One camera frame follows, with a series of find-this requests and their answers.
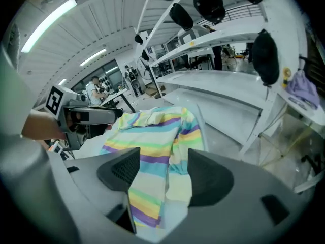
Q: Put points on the yellow metal table legs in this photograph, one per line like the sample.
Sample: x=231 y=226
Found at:
x=284 y=156

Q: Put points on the brown cardboard box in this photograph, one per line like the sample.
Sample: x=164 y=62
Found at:
x=152 y=90

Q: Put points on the white work table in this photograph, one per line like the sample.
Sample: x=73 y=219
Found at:
x=116 y=96

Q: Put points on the ceiling light tube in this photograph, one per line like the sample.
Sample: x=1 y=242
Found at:
x=92 y=57
x=62 y=82
x=48 y=25

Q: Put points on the white metal shelf rack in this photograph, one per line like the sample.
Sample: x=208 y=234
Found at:
x=215 y=85

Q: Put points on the black office chair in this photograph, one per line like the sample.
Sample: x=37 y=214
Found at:
x=317 y=67

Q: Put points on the pastel striped shirt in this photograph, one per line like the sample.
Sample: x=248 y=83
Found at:
x=152 y=136

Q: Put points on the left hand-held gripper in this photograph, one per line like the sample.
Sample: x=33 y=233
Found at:
x=63 y=103

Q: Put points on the round white side table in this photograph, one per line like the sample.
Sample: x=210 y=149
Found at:
x=314 y=118

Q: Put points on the black-rimmed glasses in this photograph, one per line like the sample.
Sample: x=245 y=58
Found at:
x=300 y=103

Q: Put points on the crumpled purple cloth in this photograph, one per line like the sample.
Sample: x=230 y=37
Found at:
x=304 y=90

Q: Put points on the small yellow toy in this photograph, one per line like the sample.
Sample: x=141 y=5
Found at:
x=287 y=76

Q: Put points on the person's grey sweatshirt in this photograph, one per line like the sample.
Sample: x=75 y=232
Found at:
x=12 y=98

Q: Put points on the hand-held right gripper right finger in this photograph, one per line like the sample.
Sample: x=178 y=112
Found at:
x=223 y=187

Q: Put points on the person's left forearm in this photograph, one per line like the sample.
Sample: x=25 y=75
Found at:
x=40 y=126

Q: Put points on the light blue padded table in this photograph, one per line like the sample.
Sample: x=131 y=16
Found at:
x=203 y=136

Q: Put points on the black standing fan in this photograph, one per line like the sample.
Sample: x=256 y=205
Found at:
x=146 y=70

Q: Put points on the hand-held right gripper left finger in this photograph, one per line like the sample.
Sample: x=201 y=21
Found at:
x=111 y=177

